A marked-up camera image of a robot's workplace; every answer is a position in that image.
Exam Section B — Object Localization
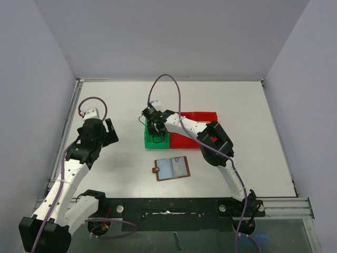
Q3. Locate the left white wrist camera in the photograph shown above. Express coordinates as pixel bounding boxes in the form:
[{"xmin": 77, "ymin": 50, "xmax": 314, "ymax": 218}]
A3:
[{"xmin": 78, "ymin": 107, "xmax": 100, "ymax": 121}]

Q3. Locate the brown leather card holder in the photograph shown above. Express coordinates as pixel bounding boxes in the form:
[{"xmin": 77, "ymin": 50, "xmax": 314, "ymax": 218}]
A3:
[{"xmin": 152, "ymin": 156, "xmax": 191, "ymax": 181}]

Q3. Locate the red plastic bin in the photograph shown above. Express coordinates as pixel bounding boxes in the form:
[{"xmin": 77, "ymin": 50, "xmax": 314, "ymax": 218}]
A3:
[
  {"xmin": 192, "ymin": 112, "xmax": 218, "ymax": 123},
  {"xmin": 170, "ymin": 111, "xmax": 199, "ymax": 149}
]

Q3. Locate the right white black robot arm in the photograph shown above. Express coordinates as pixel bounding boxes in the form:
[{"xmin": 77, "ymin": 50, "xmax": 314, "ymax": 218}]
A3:
[{"xmin": 142, "ymin": 104, "xmax": 256, "ymax": 216}]

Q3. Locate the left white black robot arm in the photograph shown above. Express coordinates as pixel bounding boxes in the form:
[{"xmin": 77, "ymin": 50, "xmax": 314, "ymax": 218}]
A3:
[{"xmin": 18, "ymin": 119, "xmax": 118, "ymax": 252}]

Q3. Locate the aluminium frame rail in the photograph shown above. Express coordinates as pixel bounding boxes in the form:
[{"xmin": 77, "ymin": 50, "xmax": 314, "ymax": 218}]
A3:
[{"xmin": 33, "ymin": 196, "xmax": 314, "ymax": 225}]

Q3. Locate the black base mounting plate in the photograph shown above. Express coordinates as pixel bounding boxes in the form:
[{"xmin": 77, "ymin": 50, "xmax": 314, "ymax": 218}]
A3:
[{"xmin": 87, "ymin": 198, "xmax": 265, "ymax": 236}]

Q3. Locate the white diamond VIP card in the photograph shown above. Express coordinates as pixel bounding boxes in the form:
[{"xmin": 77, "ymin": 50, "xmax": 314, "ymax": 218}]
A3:
[{"xmin": 172, "ymin": 157, "xmax": 187, "ymax": 177}]

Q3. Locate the green plastic bin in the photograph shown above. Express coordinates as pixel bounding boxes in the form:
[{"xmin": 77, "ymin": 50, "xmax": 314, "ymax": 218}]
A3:
[{"xmin": 144, "ymin": 121, "xmax": 170, "ymax": 150}]

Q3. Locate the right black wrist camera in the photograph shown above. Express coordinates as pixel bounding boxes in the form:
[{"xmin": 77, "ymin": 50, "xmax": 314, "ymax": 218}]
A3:
[{"xmin": 142, "ymin": 100, "xmax": 162, "ymax": 117}]

